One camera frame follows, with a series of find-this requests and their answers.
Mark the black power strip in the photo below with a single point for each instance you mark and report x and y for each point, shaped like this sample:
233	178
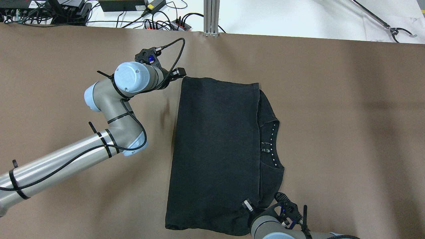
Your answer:
166	25

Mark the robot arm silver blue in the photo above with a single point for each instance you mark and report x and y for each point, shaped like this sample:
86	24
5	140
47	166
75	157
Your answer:
125	134
266	227

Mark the reacher grabber tool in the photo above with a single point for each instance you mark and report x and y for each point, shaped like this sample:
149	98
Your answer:
394	31

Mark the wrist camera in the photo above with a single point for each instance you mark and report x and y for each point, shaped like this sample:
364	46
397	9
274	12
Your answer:
149	56
289	214

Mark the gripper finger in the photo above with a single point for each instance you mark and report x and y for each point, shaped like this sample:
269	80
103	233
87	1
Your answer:
247	204
179	72

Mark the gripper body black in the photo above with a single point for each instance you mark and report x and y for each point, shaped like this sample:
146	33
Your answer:
247	204
179	72

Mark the black power adapter box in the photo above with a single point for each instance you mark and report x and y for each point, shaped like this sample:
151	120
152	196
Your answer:
123	5

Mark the black t-shirt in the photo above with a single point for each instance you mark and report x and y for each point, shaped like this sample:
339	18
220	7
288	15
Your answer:
225	150

